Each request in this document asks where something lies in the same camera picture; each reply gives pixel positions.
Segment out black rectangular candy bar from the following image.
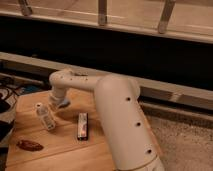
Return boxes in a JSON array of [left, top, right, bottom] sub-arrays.
[[77, 113, 88, 141]]

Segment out wooden table board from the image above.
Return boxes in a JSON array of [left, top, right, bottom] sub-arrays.
[[6, 89, 114, 171]]

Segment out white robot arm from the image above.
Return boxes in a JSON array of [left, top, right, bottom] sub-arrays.
[[49, 70, 165, 171]]

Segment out right metal railing post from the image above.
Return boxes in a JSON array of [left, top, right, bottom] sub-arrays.
[[158, 0, 176, 34]]

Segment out dark red chip bag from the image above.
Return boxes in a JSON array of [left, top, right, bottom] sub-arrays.
[[17, 140, 43, 151]]

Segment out middle metal railing post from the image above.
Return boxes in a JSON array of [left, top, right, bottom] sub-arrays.
[[98, 0, 107, 26]]

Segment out metal railing post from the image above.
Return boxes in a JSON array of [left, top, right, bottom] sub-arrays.
[[158, 0, 176, 34], [18, 0, 33, 16], [98, 0, 107, 26]]

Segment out left metal railing post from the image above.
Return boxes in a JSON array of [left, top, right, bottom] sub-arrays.
[[18, 0, 33, 16]]

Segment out blue sponge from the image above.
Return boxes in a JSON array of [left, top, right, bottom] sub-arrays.
[[58, 98, 70, 108]]

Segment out black cables on floor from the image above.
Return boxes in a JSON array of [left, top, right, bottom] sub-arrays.
[[0, 76, 26, 114]]

